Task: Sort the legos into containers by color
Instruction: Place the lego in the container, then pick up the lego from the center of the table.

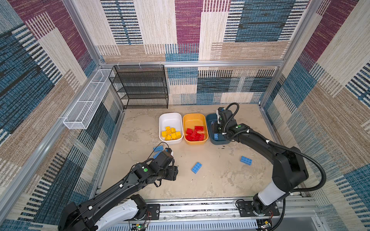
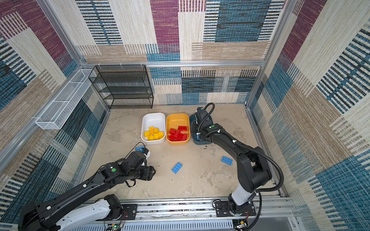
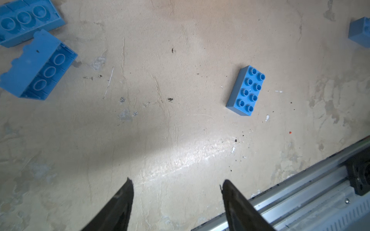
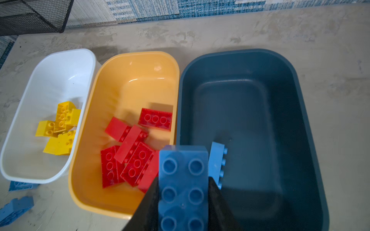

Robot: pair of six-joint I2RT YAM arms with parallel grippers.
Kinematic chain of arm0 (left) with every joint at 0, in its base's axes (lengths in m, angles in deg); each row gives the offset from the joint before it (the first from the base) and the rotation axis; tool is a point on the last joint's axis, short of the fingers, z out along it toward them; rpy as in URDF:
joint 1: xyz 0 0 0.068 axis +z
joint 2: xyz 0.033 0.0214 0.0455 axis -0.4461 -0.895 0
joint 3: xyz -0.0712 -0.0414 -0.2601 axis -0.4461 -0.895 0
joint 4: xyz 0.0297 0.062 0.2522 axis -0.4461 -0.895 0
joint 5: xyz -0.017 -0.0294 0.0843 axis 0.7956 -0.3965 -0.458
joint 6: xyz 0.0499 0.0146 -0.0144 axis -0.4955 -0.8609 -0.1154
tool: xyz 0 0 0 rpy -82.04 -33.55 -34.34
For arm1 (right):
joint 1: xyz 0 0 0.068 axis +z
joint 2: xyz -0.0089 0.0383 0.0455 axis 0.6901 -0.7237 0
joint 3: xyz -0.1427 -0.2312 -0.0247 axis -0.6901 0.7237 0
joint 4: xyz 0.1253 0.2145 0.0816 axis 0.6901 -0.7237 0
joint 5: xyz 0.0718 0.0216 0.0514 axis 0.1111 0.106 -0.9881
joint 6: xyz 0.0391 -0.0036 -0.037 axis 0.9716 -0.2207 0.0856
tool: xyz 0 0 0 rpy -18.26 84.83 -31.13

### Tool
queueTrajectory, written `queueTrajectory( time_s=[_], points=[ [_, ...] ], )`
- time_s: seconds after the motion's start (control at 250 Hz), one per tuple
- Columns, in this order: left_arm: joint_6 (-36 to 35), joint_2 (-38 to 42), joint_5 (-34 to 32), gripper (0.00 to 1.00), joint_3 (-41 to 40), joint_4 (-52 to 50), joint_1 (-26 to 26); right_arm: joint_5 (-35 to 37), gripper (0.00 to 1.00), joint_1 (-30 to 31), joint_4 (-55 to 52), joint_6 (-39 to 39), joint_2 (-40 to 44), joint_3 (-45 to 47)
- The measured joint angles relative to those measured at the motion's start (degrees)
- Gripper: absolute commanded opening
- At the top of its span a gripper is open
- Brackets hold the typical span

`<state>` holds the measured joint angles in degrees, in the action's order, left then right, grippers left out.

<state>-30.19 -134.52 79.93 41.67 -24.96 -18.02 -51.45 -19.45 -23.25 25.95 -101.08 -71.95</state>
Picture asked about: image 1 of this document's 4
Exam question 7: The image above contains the blue lego slanted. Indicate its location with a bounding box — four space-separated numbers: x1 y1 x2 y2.
153 152 160 159

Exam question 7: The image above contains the yellow lego pair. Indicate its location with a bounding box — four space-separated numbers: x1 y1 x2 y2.
165 127 172 134

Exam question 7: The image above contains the red lego long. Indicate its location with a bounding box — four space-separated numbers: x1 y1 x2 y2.
198 133 205 141

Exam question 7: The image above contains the red lego tall block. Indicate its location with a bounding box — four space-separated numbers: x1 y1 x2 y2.
186 128 194 135

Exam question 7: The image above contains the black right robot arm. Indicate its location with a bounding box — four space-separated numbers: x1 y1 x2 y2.
216 107 309 215

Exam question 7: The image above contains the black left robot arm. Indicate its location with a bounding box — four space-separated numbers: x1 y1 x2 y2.
57 148 178 231

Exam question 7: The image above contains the dark blue plastic bin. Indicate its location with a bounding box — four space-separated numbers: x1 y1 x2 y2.
206 113 230 145

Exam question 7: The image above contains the yellow plastic bin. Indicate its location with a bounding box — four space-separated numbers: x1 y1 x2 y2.
183 113 209 145

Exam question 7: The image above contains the white plastic bin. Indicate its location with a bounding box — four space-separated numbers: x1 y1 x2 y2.
159 113 184 145

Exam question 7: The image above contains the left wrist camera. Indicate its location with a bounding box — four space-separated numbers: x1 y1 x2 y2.
164 148 173 156

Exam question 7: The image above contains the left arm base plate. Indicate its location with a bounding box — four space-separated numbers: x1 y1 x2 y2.
139 204 161 222

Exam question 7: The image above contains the black corrugated cable conduit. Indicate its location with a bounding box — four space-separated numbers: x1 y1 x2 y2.
224 102 327 231

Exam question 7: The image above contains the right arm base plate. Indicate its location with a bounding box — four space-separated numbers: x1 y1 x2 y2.
235 199 280 217

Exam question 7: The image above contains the black wire mesh shelf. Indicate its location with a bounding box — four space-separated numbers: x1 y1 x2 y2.
109 64 169 109

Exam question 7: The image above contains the white wire mesh basket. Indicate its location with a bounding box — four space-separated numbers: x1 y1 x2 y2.
63 69 111 130

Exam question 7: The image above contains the aluminium front rail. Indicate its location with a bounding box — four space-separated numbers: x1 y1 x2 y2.
75 196 321 231

